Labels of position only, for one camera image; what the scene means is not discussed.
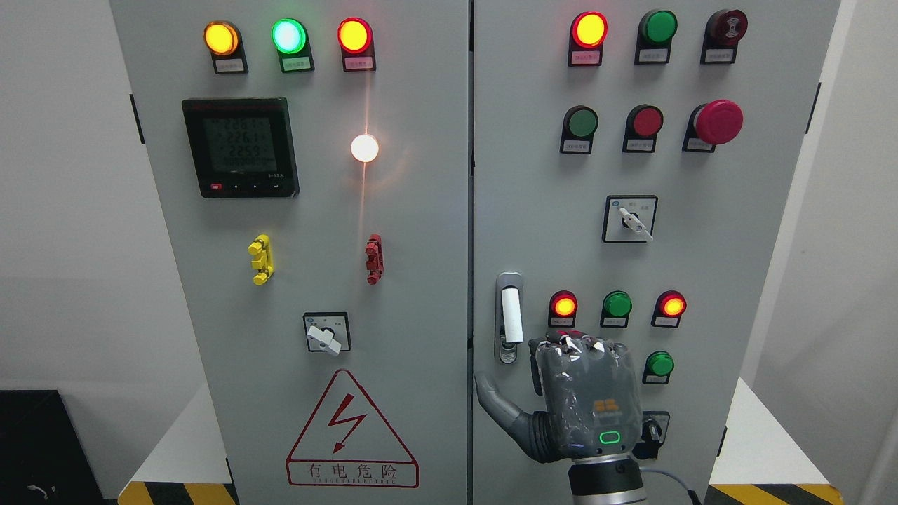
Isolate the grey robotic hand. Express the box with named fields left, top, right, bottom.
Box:
left=475, top=330, right=642, bottom=463

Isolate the silver door handle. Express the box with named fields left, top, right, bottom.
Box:
left=494, top=271, right=525, bottom=365

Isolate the right grey cabinet door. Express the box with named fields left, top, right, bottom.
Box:
left=474, top=1, right=840, bottom=497

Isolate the grey cabinet door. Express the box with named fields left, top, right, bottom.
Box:
left=474, top=1, right=840, bottom=497
left=110, top=1, right=469, bottom=504

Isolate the left grey cabinet door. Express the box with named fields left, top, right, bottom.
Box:
left=110, top=1, right=469, bottom=504

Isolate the red indicator light left door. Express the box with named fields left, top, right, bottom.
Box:
left=337, top=17, right=376, bottom=72

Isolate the green light bottom right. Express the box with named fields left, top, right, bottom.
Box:
left=642, top=351, right=676, bottom=386

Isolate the red lit light lower left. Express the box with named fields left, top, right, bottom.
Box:
left=547, top=290, right=578, bottom=328

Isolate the red lit light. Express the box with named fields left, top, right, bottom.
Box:
left=651, top=290, right=687, bottom=328
left=547, top=290, right=578, bottom=328

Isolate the green light lower middle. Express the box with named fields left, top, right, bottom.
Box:
left=600, top=290, right=633, bottom=328

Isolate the red lit light lower right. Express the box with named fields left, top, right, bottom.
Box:
left=651, top=290, right=687, bottom=328

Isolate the red electric hazard sticker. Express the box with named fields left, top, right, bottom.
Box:
left=286, top=370, right=418, bottom=488

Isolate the red terminal connector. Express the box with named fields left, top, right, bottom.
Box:
left=363, top=234, right=384, bottom=285

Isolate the green push button upper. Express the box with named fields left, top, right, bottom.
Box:
left=559, top=105, right=598, bottom=154

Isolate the red push button upper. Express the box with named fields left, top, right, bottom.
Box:
left=622, top=105, right=664, bottom=153

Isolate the red emergency stop button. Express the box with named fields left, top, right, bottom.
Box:
left=682, top=99, right=744, bottom=153

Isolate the white lit indicator light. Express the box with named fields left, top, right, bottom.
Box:
left=350, top=134, right=380, bottom=163

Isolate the yellow terminal connector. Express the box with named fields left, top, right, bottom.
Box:
left=247, top=234, right=274, bottom=285

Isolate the red indicator light right top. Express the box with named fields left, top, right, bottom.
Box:
left=568, top=11, right=608, bottom=67

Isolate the green indicator light right top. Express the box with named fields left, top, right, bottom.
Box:
left=634, top=10, right=678, bottom=66

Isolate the dark red buzzer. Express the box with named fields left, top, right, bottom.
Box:
left=700, top=9, right=748, bottom=65

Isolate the black digital power meter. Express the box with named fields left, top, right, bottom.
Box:
left=182, top=97, right=300, bottom=198

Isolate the green lit indicator light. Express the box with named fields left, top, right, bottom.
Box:
left=272, top=18, right=315, bottom=73

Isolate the yellow indicator light top left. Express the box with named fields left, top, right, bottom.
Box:
left=204, top=20, right=249, bottom=74

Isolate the black box lower left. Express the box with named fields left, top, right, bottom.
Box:
left=1, top=390, right=104, bottom=504

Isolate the black knob selector switch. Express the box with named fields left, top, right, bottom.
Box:
left=632, top=410, right=671, bottom=460

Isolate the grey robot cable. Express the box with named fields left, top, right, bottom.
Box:
left=640, top=469, right=702, bottom=505

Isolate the upper right selector switch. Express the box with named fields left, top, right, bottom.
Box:
left=603, top=195, right=659, bottom=243

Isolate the left door selector switch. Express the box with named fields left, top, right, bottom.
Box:
left=302, top=312, right=352, bottom=357

